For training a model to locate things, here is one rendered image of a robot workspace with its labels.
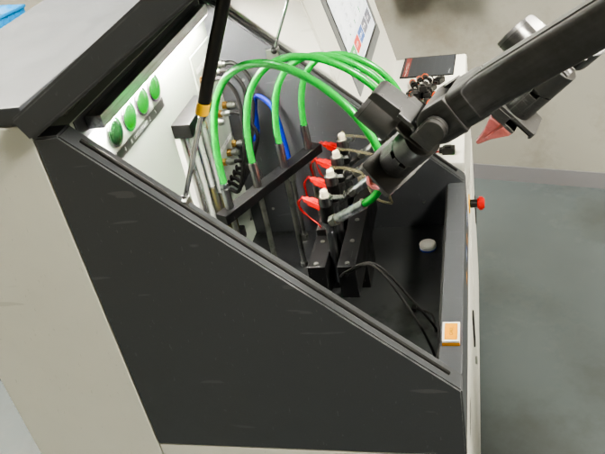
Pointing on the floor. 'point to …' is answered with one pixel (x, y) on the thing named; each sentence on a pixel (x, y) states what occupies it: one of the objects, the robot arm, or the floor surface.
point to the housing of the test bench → (56, 262)
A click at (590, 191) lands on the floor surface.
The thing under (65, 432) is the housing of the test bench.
